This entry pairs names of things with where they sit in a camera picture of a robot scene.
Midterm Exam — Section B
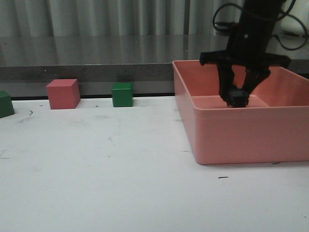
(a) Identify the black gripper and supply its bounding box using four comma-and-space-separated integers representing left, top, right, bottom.
199, 23, 290, 107

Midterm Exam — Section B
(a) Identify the green block at left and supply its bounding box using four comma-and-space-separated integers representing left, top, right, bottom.
0, 91, 15, 118

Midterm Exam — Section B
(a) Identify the green cube block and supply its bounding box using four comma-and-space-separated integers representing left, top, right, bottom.
112, 83, 133, 107

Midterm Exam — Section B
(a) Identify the grey stone countertop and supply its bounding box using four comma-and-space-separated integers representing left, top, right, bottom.
0, 33, 309, 98

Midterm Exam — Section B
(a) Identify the pink plastic bin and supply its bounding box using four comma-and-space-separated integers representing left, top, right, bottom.
173, 60, 309, 164

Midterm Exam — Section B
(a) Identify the pink cube block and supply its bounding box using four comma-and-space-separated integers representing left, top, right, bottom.
46, 79, 81, 110

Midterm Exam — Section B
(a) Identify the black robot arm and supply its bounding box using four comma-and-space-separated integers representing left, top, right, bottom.
199, 0, 291, 107

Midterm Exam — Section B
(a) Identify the black cable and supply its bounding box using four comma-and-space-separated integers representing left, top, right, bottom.
211, 0, 309, 51

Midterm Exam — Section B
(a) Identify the grey curtain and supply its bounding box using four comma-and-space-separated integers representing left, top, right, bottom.
0, 0, 244, 37

